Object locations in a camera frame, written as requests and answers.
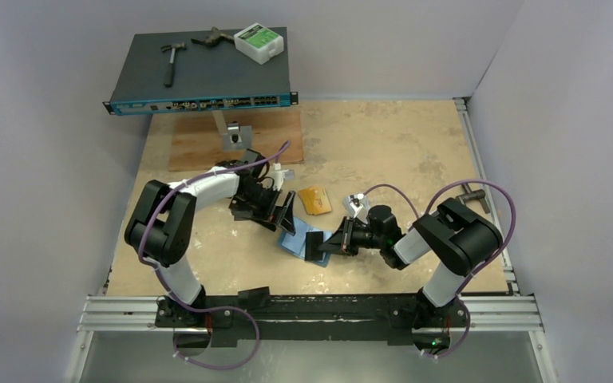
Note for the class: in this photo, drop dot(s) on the white green plastic box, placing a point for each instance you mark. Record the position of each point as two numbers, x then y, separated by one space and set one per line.
260 43

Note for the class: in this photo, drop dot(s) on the black block on base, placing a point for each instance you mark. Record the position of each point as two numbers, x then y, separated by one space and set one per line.
254 298

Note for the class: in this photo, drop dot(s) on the black handled hammer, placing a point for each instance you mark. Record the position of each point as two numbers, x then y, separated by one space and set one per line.
170 69

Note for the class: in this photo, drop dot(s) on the blue network switch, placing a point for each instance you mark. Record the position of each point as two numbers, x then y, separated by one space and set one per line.
206 79

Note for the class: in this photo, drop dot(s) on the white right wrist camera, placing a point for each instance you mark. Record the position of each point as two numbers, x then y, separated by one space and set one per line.
359 206

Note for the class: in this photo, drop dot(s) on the black credit card stack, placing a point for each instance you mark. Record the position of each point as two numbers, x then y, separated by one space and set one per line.
241 211

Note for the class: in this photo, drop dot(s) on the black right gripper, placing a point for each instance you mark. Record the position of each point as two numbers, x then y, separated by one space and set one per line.
345 238

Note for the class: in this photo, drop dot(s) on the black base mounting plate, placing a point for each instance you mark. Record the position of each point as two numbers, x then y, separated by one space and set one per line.
396 319

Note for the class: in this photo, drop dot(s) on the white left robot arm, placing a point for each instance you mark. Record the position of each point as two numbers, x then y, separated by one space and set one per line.
160 227

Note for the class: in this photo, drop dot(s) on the grey metal pipe handle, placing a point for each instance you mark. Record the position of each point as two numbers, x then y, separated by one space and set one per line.
469 195

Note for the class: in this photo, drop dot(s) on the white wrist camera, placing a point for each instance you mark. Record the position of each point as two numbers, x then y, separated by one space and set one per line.
278 174
359 206

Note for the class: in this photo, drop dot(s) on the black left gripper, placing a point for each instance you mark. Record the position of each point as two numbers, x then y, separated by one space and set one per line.
284 212

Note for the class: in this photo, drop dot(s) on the brown wooden board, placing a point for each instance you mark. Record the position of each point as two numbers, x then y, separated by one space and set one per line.
200 140

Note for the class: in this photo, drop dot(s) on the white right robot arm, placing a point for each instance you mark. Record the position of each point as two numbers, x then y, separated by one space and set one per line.
457 235

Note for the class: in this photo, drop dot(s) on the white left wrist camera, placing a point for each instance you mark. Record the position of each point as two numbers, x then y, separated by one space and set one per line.
278 174

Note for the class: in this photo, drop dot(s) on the orange credit card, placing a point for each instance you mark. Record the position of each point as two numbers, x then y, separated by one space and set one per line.
315 200

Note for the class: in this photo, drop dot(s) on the dark metal clamp tool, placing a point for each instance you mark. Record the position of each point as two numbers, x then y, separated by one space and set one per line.
215 37

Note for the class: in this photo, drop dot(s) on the grey metal stand bracket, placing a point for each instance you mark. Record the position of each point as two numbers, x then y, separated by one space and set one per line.
234 136

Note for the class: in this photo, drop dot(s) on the blue leather card holder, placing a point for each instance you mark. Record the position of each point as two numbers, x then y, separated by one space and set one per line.
296 244

